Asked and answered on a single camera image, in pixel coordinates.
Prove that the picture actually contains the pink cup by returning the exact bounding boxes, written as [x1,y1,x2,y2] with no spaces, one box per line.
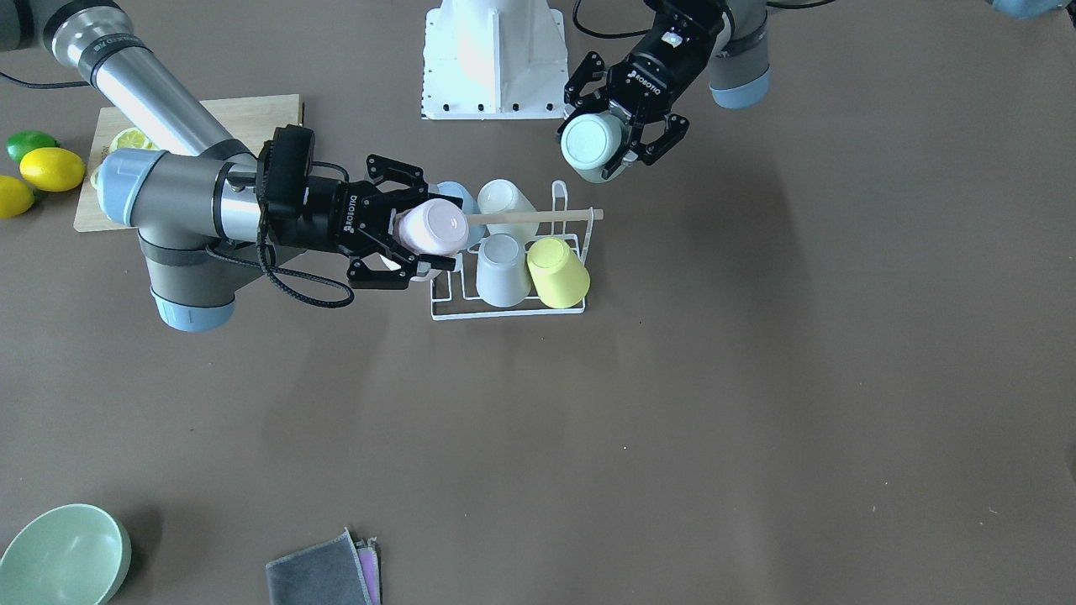
[395,197,470,256]

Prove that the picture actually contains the light blue cup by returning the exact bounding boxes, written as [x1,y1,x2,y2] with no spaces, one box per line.
[434,181,487,249]

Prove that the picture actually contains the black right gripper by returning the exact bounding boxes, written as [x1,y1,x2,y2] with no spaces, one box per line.
[293,154,462,291]

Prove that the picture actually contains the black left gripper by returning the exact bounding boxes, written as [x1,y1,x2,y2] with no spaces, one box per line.
[556,1,731,167]

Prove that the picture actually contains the cream white cup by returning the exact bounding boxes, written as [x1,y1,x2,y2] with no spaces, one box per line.
[477,179,540,247]

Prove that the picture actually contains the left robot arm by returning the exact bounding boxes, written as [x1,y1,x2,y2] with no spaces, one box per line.
[557,1,770,183]

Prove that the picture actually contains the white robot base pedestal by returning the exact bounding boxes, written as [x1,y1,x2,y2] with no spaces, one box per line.
[420,1,568,119]

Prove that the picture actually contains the mint green cup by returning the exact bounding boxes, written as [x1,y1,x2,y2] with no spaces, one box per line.
[560,112,626,184]

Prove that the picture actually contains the yellow cup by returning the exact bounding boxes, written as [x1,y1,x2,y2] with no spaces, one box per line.
[526,237,591,309]

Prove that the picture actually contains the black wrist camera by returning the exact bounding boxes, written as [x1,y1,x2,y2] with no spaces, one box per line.
[255,125,315,219]

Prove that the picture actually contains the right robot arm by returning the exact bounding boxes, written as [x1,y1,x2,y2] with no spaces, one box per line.
[3,1,469,332]

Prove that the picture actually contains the green bowl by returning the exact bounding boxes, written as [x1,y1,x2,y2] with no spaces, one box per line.
[1,504,132,604]

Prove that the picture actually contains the bamboo cutting board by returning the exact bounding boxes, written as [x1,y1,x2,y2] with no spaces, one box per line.
[73,93,305,233]

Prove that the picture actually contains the green lime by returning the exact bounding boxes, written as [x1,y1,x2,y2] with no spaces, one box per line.
[5,129,59,164]

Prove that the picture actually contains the grey cloth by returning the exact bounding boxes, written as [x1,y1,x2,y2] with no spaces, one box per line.
[266,531,366,604]

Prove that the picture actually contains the yellow lemon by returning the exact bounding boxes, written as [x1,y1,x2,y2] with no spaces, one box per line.
[19,147,86,192]
[0,175,37,219]

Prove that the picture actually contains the grey cup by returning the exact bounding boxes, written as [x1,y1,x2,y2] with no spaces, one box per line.
[475,234,533,308]

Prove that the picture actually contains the white wire cup rack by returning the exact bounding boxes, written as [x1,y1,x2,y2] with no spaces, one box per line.
[428,181,604,322]

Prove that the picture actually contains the pink cloth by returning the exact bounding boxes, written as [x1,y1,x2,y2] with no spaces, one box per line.
[355,537,382,605]

